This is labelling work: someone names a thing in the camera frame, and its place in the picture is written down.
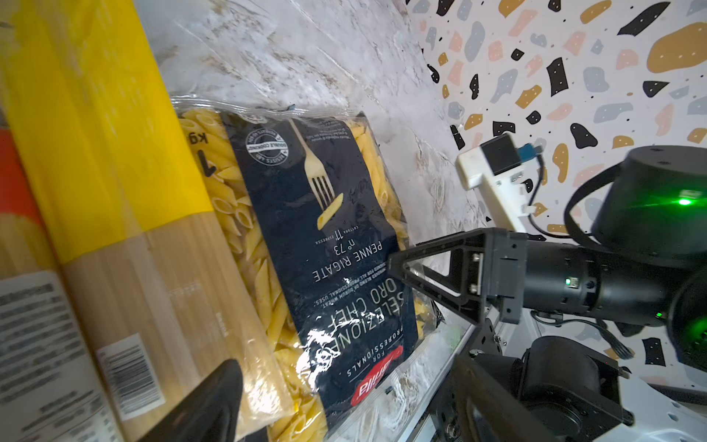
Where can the dark penne pasta bag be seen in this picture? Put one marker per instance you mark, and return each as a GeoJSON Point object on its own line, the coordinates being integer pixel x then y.
{"type": "Point", "coordinates": [304, 201]}

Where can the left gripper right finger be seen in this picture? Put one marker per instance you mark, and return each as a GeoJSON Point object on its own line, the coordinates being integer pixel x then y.
{"type": "Point", "coordinates": [487, 411]}

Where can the yellow spaghetti pack on floor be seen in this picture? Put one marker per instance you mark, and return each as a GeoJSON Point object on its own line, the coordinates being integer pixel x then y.
{"type": "Point", "coordinates": [148, 269]}

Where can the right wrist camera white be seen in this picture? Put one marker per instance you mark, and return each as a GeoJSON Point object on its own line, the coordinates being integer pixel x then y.
{"type": "Point", "coordinates": [496, 169]}

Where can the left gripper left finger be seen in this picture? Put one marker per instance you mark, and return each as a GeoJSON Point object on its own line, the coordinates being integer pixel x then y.
{"type": "Point", "coordinates": [209, 413]}

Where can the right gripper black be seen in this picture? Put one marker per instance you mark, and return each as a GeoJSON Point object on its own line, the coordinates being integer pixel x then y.
{"type": "Point", "coordinates": [462, 271]}

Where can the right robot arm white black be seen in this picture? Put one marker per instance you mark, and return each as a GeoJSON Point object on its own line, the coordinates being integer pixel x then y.
{"type": "Point", "coordinates": [654, 213]}

